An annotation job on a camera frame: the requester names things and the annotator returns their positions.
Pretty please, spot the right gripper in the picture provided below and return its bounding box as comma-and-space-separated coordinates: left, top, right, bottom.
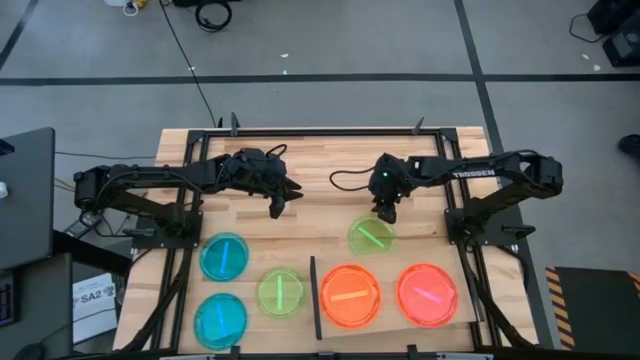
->
368, 152, 419, 225

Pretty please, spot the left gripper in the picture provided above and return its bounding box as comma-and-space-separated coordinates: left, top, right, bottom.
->
225, 149, 304, 220

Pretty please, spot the green translucent plastic plate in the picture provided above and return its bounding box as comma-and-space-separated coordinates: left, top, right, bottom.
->
256, 267, 306, 318
347, 214, 396, 257

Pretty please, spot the orange translucent plastic plate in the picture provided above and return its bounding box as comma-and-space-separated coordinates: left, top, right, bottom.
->
319, 264, 383, 330
395, 262, 460, 330

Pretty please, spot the pink translucent plastic plate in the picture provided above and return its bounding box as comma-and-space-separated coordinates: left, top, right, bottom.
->
396, 263, 460, 329

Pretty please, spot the teal translucent plastic plate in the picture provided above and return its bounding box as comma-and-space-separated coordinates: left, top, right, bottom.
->
193, 292, 249, 351
199, 231, 250, 283

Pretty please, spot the black handheld controller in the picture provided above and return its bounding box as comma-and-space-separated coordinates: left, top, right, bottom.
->
63, 211, 105, 239

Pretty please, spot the black desk beam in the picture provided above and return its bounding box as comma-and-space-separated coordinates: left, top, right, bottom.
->
52, 228, 135, 277

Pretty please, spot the white printed label sheet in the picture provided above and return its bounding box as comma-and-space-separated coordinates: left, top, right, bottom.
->
71, 272, 119, 346

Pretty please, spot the black platform with hazard stripes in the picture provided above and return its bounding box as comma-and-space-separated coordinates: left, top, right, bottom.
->
543, 265, 640, 352

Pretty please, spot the black rounded floor object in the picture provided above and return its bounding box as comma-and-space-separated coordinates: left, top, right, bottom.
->
617, 133, 640, 157

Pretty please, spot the black equipment case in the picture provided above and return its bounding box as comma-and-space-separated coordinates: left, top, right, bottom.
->
601, 19, 640, 69
586, 0, 640, 36

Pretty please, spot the black backlit keyboard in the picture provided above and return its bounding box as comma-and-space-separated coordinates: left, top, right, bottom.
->
0, 269, 22, 329

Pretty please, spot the black computer mouse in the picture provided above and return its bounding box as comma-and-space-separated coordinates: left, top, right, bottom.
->
12, 342, 47, 360

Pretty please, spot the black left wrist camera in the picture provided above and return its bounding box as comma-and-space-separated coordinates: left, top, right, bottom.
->
239, 147, 274, 169

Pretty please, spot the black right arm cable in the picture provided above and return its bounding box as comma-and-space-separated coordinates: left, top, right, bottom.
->
328, 166, 375, 193

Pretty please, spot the black aluminium table frame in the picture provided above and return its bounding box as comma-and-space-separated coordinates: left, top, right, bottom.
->
149, 127, 506, 360

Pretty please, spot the thin black cable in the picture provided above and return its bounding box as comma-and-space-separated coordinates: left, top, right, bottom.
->
158, 0, 220, 129

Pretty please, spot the coiled black cable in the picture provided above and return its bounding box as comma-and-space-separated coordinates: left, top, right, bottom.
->
193, 0, 234, 34

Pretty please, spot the black floor cable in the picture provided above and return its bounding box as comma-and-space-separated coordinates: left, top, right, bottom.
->
53, 150, 158, 162

